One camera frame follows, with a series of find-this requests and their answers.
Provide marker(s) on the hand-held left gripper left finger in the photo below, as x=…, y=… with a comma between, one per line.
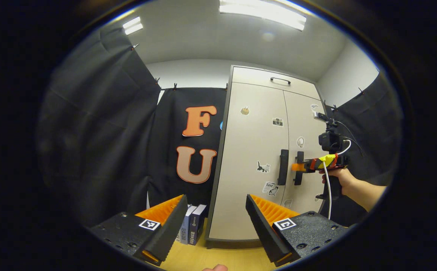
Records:
x=169, y=229

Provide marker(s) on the small ceiling light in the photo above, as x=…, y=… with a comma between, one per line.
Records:
x=132, y=25

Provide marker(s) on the beige double-door shoe cabinet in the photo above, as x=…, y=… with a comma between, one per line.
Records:
x=252, y=75

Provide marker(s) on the black backdrop cloth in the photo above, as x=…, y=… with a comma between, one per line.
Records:
x=373, y=124
x=98, y=131

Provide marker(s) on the beige cabinet door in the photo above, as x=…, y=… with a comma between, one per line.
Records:
x=248, y=150
x=301, y=120

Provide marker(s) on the dark blue book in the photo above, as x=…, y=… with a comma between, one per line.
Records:
x=197, y=226

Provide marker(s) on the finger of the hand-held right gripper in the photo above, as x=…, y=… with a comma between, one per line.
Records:
x=299, y=167

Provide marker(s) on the beige cabinet top panel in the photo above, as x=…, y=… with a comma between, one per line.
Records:
x=252, y=75

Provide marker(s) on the large ceiling light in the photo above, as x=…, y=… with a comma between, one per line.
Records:
x=263, y=11

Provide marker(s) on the light blue book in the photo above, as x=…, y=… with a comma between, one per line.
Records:
x=184, y=227

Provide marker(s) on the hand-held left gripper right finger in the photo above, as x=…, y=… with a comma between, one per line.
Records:
x=263, y=233

